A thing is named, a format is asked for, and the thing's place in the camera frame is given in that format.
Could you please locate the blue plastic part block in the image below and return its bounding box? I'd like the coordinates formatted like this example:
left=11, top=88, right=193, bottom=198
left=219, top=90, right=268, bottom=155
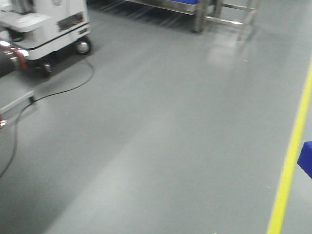
left=297, top=141, right=312, bottom=178

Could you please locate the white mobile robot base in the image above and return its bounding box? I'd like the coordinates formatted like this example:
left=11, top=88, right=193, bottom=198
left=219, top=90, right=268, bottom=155
left=0, top=0, right=93, bottom=78

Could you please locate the grey power strip box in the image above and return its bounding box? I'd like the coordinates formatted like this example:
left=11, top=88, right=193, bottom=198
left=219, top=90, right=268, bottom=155
left=0, top=91, right=35, bottom=121

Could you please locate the black floor cable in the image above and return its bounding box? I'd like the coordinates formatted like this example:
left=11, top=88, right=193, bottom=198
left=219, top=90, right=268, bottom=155
left=0, top=57, right=96, bottom=178

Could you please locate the stainless steel rack frame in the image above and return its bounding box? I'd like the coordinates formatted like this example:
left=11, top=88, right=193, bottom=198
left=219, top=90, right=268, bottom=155
left=130, top=0, right=261, bottom=41

